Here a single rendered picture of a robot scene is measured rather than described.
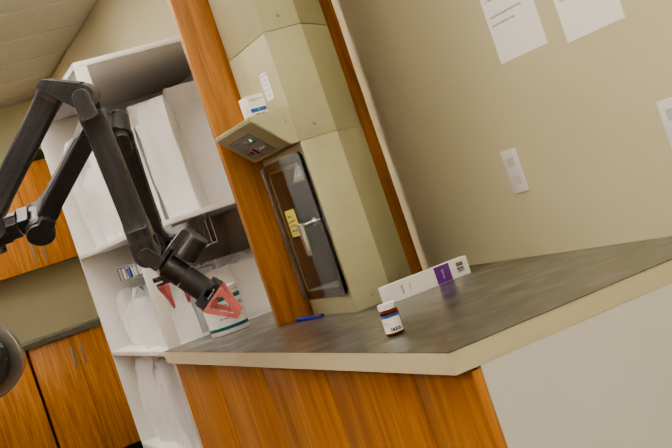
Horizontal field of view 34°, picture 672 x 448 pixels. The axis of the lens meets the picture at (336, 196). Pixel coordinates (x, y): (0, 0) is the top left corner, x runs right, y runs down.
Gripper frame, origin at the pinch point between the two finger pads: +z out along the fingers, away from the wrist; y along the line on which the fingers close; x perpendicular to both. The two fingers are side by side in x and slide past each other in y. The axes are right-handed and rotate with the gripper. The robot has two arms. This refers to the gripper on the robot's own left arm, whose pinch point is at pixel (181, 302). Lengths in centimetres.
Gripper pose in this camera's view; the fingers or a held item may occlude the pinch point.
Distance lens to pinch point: 324.7
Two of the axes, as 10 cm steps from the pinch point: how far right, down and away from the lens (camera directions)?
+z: 3.3, 9.4, 0.0
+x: -3.7, 1.3, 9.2
